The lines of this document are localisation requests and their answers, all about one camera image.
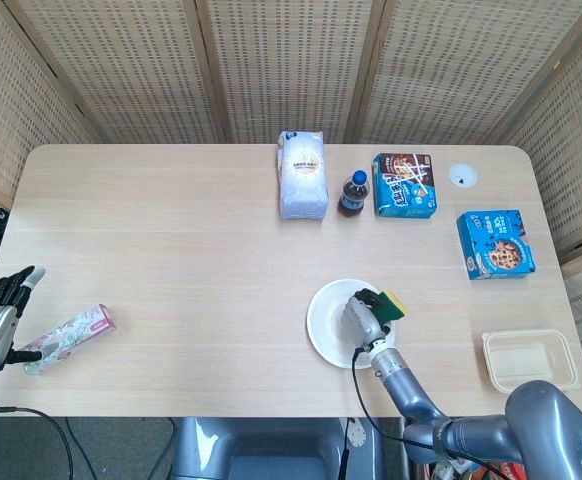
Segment white round plate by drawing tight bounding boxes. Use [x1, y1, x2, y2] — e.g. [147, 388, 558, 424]
[305, 278, 398, 370]

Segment cola bottle with blue cap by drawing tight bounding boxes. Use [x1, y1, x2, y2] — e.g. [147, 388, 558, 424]
[337, 169, 371, 219]

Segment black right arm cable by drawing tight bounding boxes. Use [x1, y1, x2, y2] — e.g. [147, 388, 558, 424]
[350, 346, 517, 480]

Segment floral tissue box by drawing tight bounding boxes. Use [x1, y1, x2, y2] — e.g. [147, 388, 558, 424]
[22, 303, 118, 376]

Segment blue chocolate chip cookie box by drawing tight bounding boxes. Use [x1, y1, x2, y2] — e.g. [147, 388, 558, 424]
[456, 208, 539, 281]

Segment white flour bag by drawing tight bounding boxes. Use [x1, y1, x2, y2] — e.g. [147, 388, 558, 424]
[275, 129, 330, 221]

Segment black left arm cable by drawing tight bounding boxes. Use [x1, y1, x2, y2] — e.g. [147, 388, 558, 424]
[0, 392, 75, 480]

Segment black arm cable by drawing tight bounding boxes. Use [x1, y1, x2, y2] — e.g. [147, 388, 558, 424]
[0, 392, 75, 480]
[350, 346, 517, 480]

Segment green yellow sponge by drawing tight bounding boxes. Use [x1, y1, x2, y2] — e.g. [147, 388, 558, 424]
[374, 289, 409, 324]

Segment white perforated bracket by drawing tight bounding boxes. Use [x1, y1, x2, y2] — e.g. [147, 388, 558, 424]
[346, 418, 368, 450]

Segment blue chocolate stick biscuit box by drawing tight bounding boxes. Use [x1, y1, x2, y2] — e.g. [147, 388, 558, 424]
[372, 152, 441, 220]

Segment bamboo folding screen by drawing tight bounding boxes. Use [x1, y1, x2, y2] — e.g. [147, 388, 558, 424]
[0, 0, 582, 381]

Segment beige plastic food container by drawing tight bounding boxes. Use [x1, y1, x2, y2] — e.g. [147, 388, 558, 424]
[481, 328, 582, 393]

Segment white table cable grommet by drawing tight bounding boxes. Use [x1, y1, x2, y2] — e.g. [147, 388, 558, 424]
[448, 163, 479, 189]

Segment crate of assorted clutter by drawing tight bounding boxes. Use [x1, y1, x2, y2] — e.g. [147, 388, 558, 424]
[423, 457, 530, 480]

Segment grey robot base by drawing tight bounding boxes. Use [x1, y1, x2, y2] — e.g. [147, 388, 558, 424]
[170, 417, 407, 480]

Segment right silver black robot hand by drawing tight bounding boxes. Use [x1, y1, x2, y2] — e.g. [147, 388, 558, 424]
[340, 287, 397, 352]

